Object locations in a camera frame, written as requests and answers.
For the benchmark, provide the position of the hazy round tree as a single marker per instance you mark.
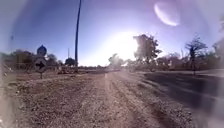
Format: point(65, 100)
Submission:
point(115, 61)

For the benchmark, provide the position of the tall dark pole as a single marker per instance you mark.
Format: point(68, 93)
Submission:
point(77, 40)

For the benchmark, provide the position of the grey asphalt road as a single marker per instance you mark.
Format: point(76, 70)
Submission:
point(195, 90)

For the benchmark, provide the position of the large dark tree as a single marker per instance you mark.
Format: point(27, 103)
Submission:
point(146, 50)

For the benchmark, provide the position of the small dark tree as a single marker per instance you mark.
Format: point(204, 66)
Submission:
point(70, 61)

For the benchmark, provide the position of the thin sparse tree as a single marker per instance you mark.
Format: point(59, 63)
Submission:
point(193, 50)

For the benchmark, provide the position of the signpost with round signs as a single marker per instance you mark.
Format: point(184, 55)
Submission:
point(40, 65)

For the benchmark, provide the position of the row of bushes and trees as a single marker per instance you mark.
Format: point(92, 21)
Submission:
point(173, 61)

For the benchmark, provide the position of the row of dark trees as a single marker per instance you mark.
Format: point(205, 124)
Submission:
point(23, 57)

